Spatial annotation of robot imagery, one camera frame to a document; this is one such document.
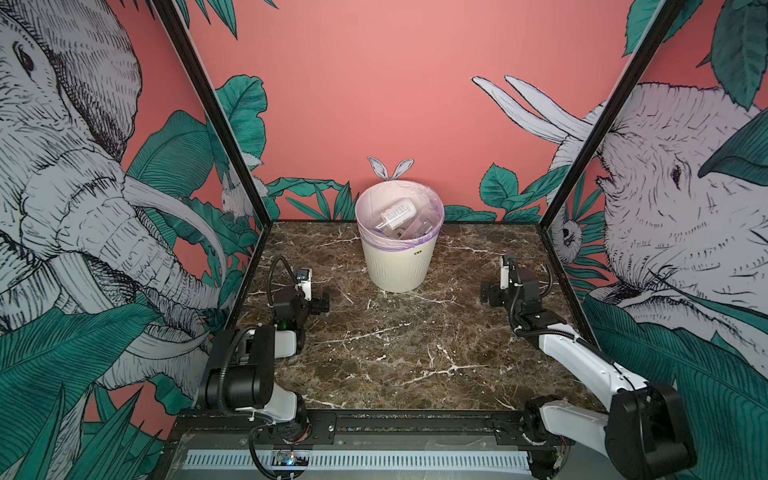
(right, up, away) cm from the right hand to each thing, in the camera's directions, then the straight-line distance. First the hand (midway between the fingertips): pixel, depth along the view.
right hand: (497, 275), depth 86 cm
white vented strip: (-38, -43, -16) cm, 60 cm away
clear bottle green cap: (-22, +15, +4) cm, 27 cm away
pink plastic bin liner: (-34, +25, +9) cm, 43 cm away
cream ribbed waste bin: (-28, +1, +4) cm, 29 cm away
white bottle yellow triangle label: (-29, +18, +4) cm, 35 cm away
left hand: (-56, -2, +6) cm, 57 cm away
